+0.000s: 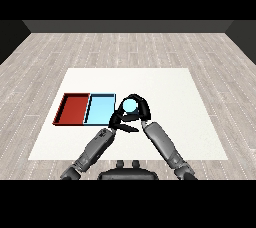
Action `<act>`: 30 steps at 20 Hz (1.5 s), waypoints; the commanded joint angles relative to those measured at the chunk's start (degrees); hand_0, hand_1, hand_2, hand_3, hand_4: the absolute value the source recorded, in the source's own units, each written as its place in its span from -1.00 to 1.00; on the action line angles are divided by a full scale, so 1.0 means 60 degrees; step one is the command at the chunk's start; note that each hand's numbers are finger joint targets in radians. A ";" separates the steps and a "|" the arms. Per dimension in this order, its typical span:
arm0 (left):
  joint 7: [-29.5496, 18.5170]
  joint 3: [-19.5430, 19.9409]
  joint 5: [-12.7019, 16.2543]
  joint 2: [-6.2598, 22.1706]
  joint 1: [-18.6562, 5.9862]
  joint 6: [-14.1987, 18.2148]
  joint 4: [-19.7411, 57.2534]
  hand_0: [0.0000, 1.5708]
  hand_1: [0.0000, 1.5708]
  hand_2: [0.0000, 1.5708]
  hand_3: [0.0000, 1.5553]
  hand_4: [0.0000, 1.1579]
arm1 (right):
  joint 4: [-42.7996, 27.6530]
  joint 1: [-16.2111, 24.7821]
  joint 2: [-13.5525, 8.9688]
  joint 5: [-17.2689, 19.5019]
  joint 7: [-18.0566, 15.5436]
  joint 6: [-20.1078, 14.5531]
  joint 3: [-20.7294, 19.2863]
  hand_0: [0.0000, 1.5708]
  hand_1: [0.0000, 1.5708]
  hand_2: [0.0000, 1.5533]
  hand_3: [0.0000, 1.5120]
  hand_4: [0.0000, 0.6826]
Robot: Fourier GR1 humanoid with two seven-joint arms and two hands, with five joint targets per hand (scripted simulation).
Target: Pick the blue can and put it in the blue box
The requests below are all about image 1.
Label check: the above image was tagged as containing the small blue can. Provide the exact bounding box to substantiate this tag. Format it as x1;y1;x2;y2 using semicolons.
122;98;140;116

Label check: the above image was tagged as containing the red shallow open box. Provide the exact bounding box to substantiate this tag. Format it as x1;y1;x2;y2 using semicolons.
52;92;91;127

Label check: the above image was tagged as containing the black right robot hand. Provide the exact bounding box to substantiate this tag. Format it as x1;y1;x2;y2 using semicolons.
121;93;152;122

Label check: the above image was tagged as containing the dark grey robot body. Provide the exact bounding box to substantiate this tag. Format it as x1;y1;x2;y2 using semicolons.
97;160;160;181

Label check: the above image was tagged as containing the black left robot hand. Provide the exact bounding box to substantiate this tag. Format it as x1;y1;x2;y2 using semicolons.
108;100;140;133

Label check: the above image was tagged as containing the light blue shallow open box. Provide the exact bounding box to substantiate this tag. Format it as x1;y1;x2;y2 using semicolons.
83;92;117;126

